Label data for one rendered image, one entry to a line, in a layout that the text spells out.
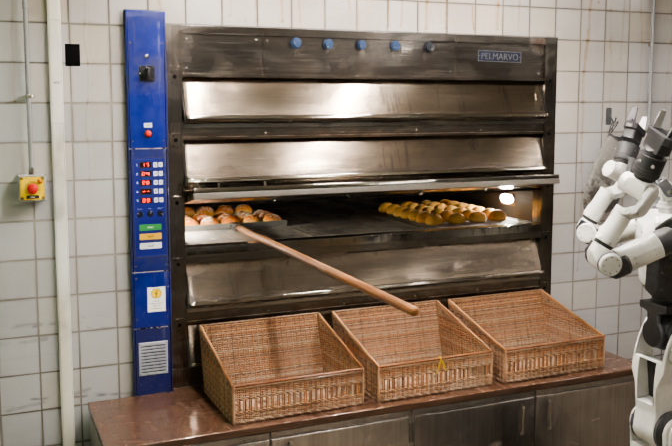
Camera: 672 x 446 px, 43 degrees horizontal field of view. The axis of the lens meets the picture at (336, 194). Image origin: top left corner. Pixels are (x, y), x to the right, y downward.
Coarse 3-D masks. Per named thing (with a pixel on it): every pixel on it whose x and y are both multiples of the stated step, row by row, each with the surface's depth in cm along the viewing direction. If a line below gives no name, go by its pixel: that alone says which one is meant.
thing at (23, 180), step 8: (24, 176) 322; (32, 176) 323; (40, 176) 324; (24, 184) 322; (40, 184) 324; (24, 192) 322; (40, 192) 324; (24, 200) 322; (32, 200) 324; (40, 200) 325
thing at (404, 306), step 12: (240, 228) 393; (264, 240) 362; (288, 252) 335; (312, 264) 312; (324, 264) 306; (336, 276) 292; (348, 276) 286; (360, 288) 275; (372, 288) 268; (384, 300) 259; (396, 300) 253; (408, 312) 246
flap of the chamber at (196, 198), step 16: (224, 192) 345; (240, 192) 347; (256, 192) 350; (272, 192) 353; (288, 192) 355; (304, 192) 358; (320, 192) 361; (336, 192) 364; (352, 192) 367; (368, 192) 373; (384, 192) 381; (400, 192) 388; (416, 192) 396
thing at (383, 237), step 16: (512, 224) 423; (528, 224) 423; (288, 240) 374; (304, 240) 376; (320, 240) 379; (336, 240) 382; (352, 240) 385; (368, 240) 389; (384, 240) 392; (400, 240) 395
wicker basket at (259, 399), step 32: (256, 320) 367; (288, 320) 373; (320, 320) 376; (224, 352) 359; (256, 352) 365; (288, 352) 370; (320, 352) 377; (224, 384) 326; (256, 384) 320; (288, 384) 326; (320, 384) 332; (352, 384) 337; (256, 416) 321
